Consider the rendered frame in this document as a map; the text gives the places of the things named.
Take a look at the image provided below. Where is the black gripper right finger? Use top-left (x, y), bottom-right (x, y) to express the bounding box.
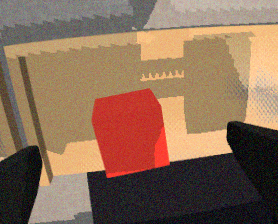
top-left (226, 121), bottom-right (278, 220)

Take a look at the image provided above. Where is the red block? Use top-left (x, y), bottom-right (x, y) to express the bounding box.
top-left (91, 88), bottom-right (170, 178)

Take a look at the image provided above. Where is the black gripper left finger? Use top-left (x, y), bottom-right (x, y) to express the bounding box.
top-left (0, 145), bottom-right (42, 224)

